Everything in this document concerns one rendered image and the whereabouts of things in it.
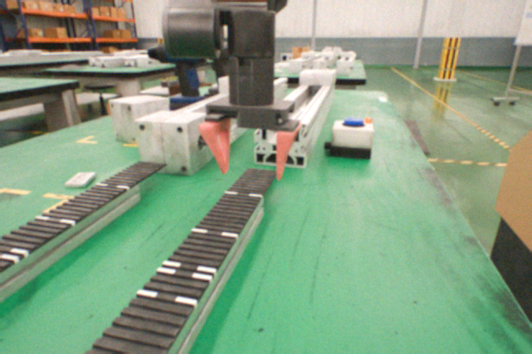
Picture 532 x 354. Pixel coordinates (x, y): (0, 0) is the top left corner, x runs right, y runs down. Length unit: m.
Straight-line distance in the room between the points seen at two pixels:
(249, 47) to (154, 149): 0.30
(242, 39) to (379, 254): 0.28
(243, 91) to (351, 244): 0.22
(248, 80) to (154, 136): 0.27
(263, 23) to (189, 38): 0.08
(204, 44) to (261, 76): 0.07
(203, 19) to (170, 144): 0.26
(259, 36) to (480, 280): 0.34
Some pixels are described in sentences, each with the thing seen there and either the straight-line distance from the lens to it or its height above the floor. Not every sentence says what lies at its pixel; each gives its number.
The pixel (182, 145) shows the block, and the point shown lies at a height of 0.83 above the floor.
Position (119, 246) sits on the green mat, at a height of 0.78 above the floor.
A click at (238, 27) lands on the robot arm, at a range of 0.41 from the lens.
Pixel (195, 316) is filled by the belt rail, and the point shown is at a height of 0.80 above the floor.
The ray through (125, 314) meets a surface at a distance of 0.29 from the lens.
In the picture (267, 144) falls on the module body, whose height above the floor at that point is 0.82.
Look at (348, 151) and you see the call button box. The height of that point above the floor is 0.79.
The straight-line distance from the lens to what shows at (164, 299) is 0.29.
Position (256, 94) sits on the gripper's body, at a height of 0.94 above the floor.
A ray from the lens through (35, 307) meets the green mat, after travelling 0.39.
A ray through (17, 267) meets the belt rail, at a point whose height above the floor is 0.80.
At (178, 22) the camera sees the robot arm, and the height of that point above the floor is 1.02.
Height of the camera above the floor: 1.00
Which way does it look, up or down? 22 degrees down
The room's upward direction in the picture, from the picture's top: straight up
